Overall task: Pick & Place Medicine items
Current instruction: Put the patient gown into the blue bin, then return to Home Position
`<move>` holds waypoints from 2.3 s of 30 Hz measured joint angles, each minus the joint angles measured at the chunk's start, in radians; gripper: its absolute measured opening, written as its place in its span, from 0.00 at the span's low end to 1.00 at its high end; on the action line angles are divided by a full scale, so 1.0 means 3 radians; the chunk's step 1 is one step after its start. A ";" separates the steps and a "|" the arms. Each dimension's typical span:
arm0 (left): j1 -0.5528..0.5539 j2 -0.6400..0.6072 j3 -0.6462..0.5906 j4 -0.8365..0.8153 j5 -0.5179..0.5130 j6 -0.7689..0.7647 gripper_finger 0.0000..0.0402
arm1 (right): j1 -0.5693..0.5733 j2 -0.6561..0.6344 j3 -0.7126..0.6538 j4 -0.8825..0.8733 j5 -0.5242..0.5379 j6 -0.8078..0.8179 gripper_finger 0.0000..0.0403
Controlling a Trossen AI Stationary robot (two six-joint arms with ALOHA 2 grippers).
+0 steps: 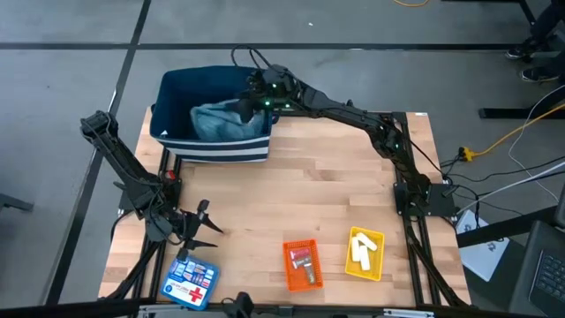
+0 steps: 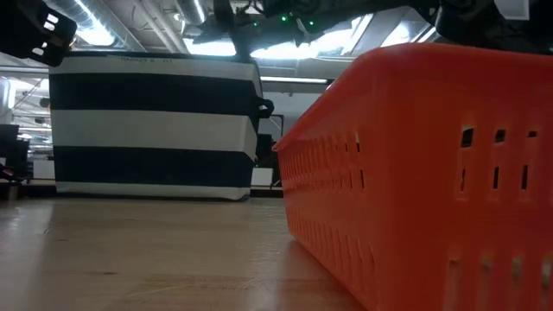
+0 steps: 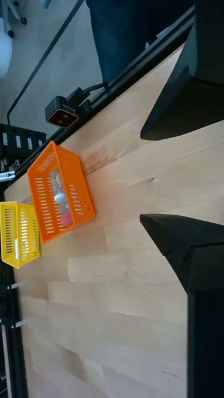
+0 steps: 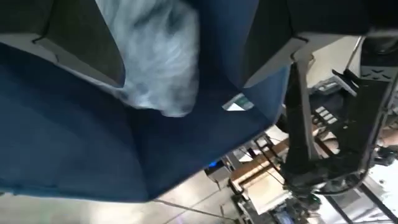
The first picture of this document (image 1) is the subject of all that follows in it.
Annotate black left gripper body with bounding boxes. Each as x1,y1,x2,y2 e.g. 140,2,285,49
174,209,207,242

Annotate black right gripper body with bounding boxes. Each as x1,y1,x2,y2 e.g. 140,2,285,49
246,64,302,110

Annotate blue cloth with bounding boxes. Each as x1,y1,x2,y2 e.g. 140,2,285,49
189,99,267,143

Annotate blue first aid kit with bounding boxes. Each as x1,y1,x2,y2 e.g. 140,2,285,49
159,254,221,312

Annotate navy white striped fabric bin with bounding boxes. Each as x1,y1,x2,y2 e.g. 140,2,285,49
148,64,275,164

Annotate orange plastic basket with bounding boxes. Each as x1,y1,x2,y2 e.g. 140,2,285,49
282,238,325,293

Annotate black aluminium crossbar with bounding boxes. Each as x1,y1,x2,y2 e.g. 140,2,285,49
0,296,565,318

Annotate grey furniture foot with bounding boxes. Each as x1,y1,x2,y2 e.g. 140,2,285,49
0,193,35,214

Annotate yellow plastic basket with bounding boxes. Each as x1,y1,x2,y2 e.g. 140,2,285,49
344,225,386,283

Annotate black furniture foot bar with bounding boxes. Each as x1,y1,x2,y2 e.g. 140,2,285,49
478,86,565,120

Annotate person's shoe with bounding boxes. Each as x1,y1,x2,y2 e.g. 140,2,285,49
519,64,562,84
504,38,542,61

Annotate white box with logo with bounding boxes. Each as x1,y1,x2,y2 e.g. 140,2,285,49
454,209,511,284

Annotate black desk leg bar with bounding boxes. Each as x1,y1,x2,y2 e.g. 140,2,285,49
456,204,560,249

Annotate black laptop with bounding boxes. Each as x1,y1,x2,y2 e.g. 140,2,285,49
508,219,565,317

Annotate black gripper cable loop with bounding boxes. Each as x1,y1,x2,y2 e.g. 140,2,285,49
230,44,274,74

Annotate black table-level camera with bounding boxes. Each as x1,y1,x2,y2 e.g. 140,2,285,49
223,291,256,318

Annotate yellow power cable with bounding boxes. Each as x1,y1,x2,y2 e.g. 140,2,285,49
457,102,565,163

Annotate white cable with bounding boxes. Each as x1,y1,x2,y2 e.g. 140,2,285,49
506,83,565,204

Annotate grey cable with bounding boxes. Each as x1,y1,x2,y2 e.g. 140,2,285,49
456,161,565,216

